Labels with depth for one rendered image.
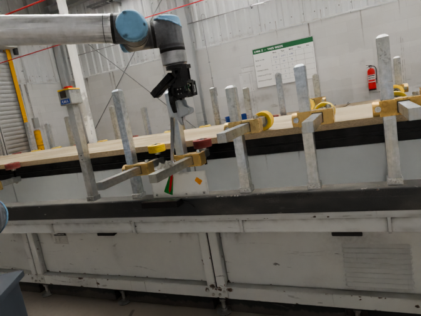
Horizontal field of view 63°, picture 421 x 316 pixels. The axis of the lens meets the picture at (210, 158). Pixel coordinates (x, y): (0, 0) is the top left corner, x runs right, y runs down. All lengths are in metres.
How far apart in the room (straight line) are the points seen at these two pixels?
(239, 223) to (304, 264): 0.41
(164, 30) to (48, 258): 1.72
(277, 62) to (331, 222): 7.41
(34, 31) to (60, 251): 1.55
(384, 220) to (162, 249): 1.11
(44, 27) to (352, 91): 7.65
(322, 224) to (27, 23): 1.14
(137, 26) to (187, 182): 0.62
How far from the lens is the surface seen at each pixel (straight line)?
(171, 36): 1.26
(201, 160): 1.35
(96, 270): 2.27
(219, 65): 9.02
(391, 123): 1.21
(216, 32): 9.11
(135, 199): 1.54
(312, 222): 1.33
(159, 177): 1.14
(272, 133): 1.45
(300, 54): 8.48
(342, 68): 8.39
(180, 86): 1.25
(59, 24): 1.16
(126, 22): 1.12
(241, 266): 1.76
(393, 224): 1.32
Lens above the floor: 1.06
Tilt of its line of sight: 9 degrees down
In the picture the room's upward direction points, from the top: 10 degrees counter-clockwise
